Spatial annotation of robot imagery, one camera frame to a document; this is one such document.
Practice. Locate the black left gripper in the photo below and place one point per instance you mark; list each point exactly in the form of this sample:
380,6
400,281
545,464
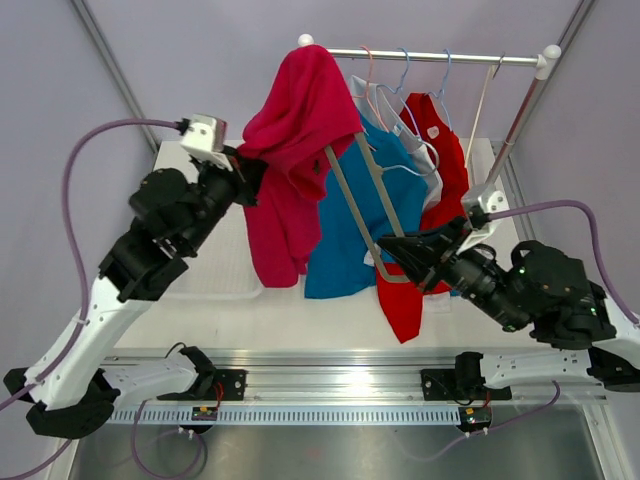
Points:
251,171

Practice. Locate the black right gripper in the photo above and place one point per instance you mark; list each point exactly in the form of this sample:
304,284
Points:
419,253

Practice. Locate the grey hanger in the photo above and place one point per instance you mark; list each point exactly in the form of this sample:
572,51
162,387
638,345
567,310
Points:
357,175

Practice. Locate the magenta t shirt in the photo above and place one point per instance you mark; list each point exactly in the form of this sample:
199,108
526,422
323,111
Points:
309,109

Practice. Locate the blue t shirt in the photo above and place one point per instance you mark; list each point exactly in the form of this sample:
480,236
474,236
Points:
335,270

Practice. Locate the pink hanger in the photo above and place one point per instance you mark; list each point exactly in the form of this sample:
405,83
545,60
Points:
367,92

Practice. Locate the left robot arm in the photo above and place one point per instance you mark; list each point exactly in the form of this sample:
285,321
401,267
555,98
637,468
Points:
70,394

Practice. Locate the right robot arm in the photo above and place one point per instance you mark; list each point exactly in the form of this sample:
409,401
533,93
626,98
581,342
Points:
544,291

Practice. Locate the red t shirt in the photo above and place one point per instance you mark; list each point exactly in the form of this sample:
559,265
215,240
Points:
402,303

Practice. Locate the white t shirt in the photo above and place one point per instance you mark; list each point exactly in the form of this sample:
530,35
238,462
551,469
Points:
397,127

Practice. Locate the light blue hanger right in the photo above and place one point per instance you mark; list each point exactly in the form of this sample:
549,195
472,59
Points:
440,94

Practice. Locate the light blue hanger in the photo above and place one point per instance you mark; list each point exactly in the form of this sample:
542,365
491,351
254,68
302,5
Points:
405,80
440,94

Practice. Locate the light blue hanger middle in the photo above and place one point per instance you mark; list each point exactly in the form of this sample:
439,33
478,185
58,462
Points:
405,80

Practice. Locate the cream white hanger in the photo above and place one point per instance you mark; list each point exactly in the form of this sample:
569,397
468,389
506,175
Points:
489,76

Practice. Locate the clear plastic basket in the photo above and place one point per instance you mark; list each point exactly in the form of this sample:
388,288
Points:
223,268

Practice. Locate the metal clothes rack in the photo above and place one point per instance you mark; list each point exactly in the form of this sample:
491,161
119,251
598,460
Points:
544,64

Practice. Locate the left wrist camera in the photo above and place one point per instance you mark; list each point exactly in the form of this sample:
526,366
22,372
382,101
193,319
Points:
203,137

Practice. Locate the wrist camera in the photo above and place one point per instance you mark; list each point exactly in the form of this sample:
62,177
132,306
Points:
203,137
479,203

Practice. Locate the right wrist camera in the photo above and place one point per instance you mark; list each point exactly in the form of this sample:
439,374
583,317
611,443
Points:
479,203

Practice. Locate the white slotted cable duct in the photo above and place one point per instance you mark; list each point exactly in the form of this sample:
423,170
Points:
289,415

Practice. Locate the aluminium mounting rail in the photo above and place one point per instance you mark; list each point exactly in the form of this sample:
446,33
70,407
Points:
393,377

